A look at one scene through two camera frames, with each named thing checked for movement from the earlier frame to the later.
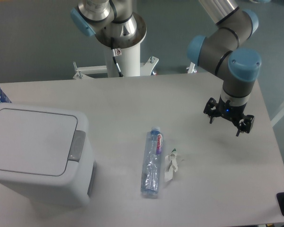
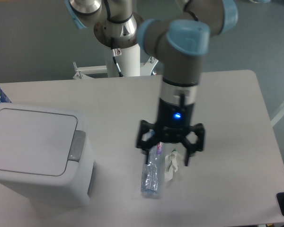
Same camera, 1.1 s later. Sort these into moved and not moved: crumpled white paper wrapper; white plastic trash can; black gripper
Moved: black gripper
Not moved: crumpled white paper wrapper; white plastic trash can
